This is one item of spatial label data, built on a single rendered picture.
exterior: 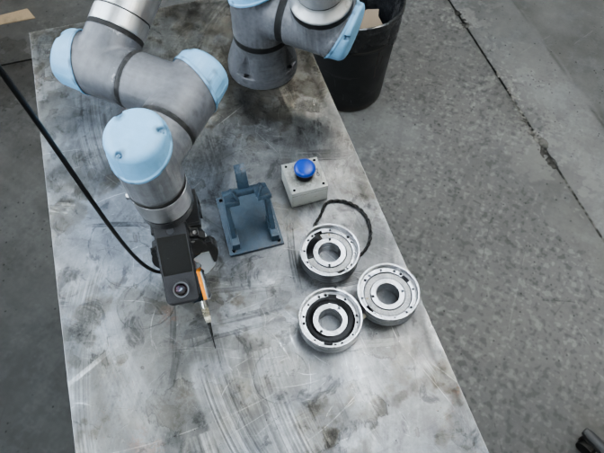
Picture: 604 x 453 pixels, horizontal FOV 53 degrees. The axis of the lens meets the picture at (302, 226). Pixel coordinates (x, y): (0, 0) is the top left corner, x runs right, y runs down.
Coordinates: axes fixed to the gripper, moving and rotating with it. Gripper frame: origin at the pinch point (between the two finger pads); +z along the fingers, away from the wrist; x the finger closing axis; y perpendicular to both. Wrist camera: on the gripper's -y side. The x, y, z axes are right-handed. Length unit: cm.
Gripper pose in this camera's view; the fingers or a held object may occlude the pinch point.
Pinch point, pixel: (195, 274)
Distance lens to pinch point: 99.4
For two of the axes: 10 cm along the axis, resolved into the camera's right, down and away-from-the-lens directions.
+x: -9.8, 2.0, -0.7
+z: 0.3, 4.6, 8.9
